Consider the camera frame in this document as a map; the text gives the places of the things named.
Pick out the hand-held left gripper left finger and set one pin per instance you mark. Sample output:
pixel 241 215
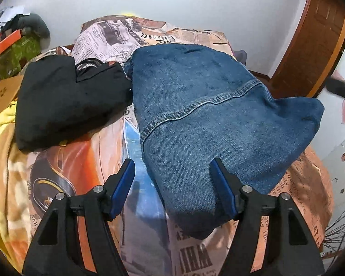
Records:
pixel 122 187

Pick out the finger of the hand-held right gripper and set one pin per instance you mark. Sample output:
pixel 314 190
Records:
pixel 340 87

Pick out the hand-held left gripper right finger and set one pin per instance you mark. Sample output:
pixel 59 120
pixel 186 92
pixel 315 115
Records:
pixel 222 189

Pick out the blue denim jacket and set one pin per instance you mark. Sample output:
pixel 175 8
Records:
pixel 204 120

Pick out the pile of white clothes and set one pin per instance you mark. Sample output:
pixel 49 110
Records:
pixel 5 15

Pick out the wooden door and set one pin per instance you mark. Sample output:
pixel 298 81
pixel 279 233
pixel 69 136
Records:
pixel 310 40

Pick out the newspaper print blanket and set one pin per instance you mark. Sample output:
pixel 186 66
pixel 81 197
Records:
pixel 149 253

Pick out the white appliance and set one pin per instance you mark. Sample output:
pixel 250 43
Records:
pixel 340 161

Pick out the black folded garment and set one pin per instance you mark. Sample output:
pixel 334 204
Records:
pixel 63 103

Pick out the grey backpack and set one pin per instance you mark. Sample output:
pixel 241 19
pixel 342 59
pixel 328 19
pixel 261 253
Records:
pixel 241 57

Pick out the yellow fleece blanket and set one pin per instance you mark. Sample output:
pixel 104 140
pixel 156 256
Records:
pixel 3 178

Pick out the cardboard box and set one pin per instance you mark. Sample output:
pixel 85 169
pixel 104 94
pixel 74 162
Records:
pixel 3 97

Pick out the green box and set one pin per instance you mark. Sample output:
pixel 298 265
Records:
pixel 15 56

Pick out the grey cushion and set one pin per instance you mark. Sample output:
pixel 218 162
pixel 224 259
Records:
pixel 36 27

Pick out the orange box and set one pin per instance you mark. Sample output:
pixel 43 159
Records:
pixel 7 41

